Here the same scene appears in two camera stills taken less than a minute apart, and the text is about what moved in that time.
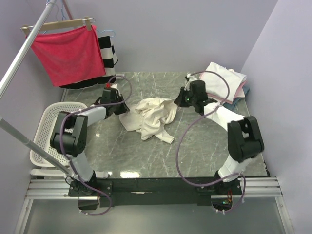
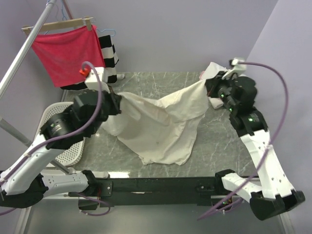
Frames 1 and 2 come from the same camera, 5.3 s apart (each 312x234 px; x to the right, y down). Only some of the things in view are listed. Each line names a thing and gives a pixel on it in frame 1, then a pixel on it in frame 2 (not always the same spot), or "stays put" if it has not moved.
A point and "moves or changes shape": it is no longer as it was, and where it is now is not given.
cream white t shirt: [149, 117] moves or changes shape
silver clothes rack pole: [41, 20] stays put
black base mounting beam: [116, 192] stays put
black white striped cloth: [109, 60] stays put
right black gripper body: [186, 99] to [221, 88]
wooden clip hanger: [85, 21] stays put
